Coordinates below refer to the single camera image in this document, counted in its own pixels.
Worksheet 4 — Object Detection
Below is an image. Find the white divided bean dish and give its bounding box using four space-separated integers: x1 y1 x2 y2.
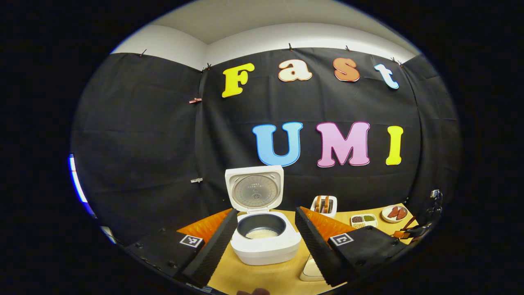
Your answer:
350 213 378 229

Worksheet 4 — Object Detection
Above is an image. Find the white oval plate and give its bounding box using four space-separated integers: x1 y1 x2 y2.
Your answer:
381 204 409 223

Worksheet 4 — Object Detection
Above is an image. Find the white toaster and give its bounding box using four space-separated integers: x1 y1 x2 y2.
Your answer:
310 195 338 218

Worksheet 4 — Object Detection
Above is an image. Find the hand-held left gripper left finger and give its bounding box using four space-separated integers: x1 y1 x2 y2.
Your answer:
125 208 239 288

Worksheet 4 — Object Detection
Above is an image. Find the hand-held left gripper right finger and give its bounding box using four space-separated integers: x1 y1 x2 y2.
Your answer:
295 206 410 287

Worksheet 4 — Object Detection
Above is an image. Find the white rice cooker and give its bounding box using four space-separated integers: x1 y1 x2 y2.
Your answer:
224 165 302 266

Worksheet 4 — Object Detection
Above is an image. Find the clear container of rice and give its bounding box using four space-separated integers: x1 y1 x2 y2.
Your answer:
299 254 328 282

